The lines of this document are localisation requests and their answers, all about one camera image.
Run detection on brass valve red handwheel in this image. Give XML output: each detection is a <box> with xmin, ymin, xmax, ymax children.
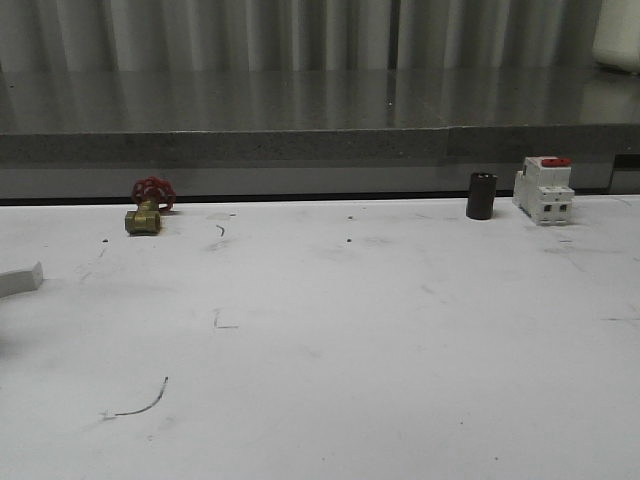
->
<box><xmin>124</xmin><ymin>176</ymin><xmax>176</xmax><ymax>235</ymax></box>

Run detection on white circuit breaker red switch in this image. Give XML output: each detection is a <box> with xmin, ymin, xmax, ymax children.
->
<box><xmin>513</xmin><ymin>156</ymin><xmax>575</xmax><ymax>226</ymax></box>

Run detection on white half-ring pipe clamp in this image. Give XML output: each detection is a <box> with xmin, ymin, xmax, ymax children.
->
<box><xmin>0</xmin><ymin>262</ymin><xmax>44</xmax><ymax>299</ymax></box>

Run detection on white pleated curtain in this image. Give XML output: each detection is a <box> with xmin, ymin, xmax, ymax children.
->
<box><xmin>0</xmin><ymin>0</ymin><xmax>603</xmax><ymax>74</ymax></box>

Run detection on white container on counter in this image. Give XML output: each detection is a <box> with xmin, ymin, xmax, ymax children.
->
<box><xmin>592</xmin><ymin>0</ymin><xmax>640</xmax><ymax>74</ymax></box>

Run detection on grey stone countertop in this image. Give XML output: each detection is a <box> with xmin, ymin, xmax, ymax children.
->
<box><xmin>1</xmin><ymin>67</ymin><xmax>639</xmax><ymax>201</ymax></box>

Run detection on dark brown cylindrical coupling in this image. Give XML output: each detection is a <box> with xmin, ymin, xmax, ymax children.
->
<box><xmin>466</xmin><ymin>172</ymin><xmax>497</xmax><ymax>220</ymax></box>

